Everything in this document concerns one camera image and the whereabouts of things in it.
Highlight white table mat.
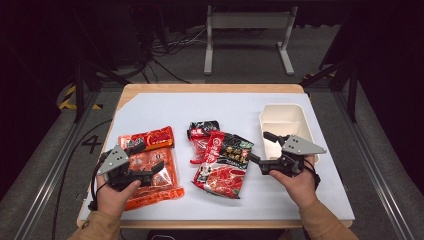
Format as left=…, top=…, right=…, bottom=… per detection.
left=79, top=92, right=356, bottom=222

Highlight person's right hand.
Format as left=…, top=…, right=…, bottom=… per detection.
left=269, top=154, right=319, bottom=210

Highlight bundle of floor cables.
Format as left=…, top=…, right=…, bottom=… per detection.
left=133, top=26, right=209, bottom=84

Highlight yellow and black floor tape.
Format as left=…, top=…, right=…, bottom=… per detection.
left=59, top=84, right=103, bottom=111

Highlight aluminium floor rail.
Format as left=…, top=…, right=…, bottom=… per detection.
left=333, top=91, right=417, bottom=240
left=13, top=91, right=101, bottom=240

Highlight person's left hand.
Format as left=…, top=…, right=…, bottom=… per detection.
left=95, top=174, right=143, bottom=219

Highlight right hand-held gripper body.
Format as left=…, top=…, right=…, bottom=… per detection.
left=258, top=134, right=328, bottom=178

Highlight white metal stand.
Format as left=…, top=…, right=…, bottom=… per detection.
left=203, top=4, right=299, bottom=76

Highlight long black floor cable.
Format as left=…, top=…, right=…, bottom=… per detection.
left=51, top=119, right=113, bottom=240

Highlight person's dark trousers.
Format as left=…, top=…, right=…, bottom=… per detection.
left=146, top=229, right=288, bottom=240

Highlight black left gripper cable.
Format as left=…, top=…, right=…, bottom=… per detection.
left=88, top=151, right=113, bottom=213

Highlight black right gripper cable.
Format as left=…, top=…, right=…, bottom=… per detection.
left=302, top=155, right=322, bottom=192

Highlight large red and black packet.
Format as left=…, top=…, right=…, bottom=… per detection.
left=192, top=130, right=255, bottom=200

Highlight orange sauce packet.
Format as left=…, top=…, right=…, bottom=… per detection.
left=118, top=125, right=185, bottom=212

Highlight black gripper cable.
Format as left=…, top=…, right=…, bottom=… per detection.
left=302, top=155, right=322, bottom=192
left=88, top=151, right=113, bottom=213

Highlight small red and black packet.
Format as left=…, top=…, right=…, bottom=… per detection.
left=186, top=120, right=221, bottom=165

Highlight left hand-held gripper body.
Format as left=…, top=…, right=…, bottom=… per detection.
left=96, top=144, right=154, bottom=193

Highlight black tripod stand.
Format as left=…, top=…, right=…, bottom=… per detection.
left=299, top=59, right=360, bottom=123
left=68, top=59, right=131, bottom=124

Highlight white plastic container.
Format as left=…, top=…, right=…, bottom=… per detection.
left=259, top=103, right=320, bottom=165

